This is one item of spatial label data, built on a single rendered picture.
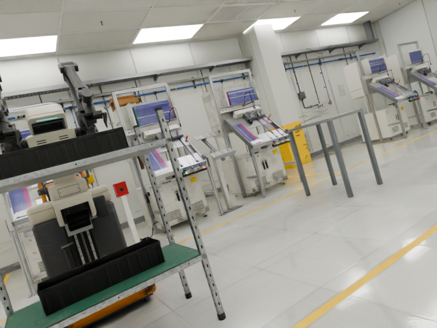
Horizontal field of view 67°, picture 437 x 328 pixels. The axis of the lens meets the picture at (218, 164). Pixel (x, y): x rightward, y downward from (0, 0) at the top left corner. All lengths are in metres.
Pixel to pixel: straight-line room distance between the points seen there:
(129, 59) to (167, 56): 0.73
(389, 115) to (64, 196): 6.41
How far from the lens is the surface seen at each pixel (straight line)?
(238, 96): 5.12
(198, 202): 4.40
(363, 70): 7.49
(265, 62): 6.99
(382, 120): 7.42
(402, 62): 8.70
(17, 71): 5.97
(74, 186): 2.22
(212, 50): 7.04
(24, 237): 3.99
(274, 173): 5.08
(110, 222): 2.51
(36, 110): 2.26
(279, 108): 6.88
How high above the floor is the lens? 0.82
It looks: 3 degrees down
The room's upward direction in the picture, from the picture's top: 17 degrees counter-clockwise
